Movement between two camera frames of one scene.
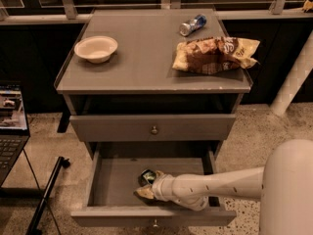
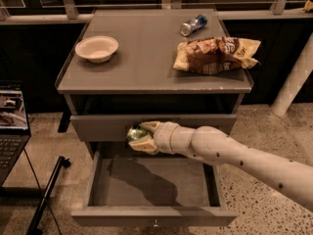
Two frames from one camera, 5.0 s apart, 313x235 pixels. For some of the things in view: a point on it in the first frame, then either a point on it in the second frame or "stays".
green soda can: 147,177 -> 135,132
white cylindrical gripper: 161,187 -> 161,136
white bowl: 96,48 stays
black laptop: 14,132 stays
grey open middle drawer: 113,178 stays
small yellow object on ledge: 308,5 stays
